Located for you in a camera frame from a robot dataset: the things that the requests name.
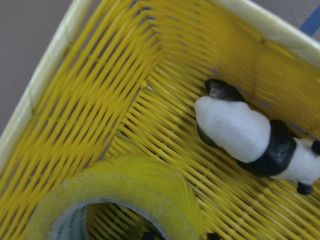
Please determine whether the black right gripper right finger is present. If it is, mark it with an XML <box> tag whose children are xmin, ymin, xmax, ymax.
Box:
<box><xmin>206</xmin><ymin>232</ymin><xmax>220</xmax><ymax>240</ymax></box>

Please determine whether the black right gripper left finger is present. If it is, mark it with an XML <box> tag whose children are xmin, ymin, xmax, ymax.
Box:
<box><xmin>141</xmin><ymin>232</ymin><xmax>155</xmax><ymax>240</ymax></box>

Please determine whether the yellow packing tape roll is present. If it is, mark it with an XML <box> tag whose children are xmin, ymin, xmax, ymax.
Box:
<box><xmin>26</xmin><ymin>154</ymin><xmax>204</xmax><ymax>240</ymax></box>

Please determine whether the yellow woven plastic basket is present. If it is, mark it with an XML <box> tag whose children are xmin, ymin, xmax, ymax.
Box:
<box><xmin>0</xmin><ymin>0</ymin><xmax>320</xmax><ymax>240</ymax></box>

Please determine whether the black and white panda figurine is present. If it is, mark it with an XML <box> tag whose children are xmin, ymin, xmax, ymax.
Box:
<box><xmin>194</xmin><ymin>78</ymin><xmax>320</xmax><ymax>195</ymax></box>

